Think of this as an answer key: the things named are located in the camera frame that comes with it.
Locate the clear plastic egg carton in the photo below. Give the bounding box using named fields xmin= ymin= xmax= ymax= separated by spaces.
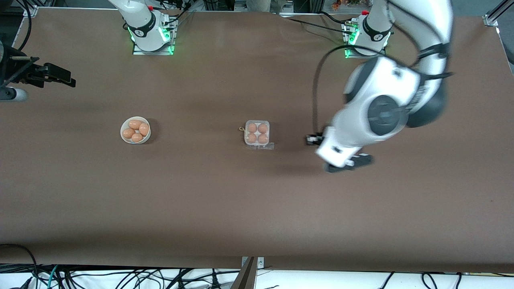
xmin=243 ymin=120 xmax=275 ymax=151

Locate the white bowl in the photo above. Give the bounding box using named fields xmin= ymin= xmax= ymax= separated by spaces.
xmin=120 ymin=116 xmax=151 ymax=144

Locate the colourful clutter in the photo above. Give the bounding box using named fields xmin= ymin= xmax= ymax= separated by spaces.
xmin=331 ymin=0 xmax=363 ymax=11

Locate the person in grey trousers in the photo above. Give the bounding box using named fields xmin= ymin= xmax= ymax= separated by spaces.
xmin=245 ymin=0 xmax=279 ymax=13

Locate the aluminium frame corner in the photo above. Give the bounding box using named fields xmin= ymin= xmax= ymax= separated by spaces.
xmin=22 ymin=0 xmax=39 ymax=18
xmin=483 ymin=0 xmax=514 ymax=28

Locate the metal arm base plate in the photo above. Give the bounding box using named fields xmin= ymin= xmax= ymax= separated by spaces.
xmin=132 ymin=18 xmax=176 ymax=56
xmin=344 ymin=21 xmax=387 ymax=60

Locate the dark angled post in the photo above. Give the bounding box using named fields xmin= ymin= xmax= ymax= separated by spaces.
xmin=231 ymin=257 xmax=258 ymax=289

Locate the black cable loop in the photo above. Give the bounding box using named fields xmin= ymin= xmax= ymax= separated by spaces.
xmin=0 ymin=243 xmax=39 ymax=289

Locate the teal cable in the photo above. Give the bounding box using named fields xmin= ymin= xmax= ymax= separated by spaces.
xmin=47 ymin=265 xmax=60 ymax=289

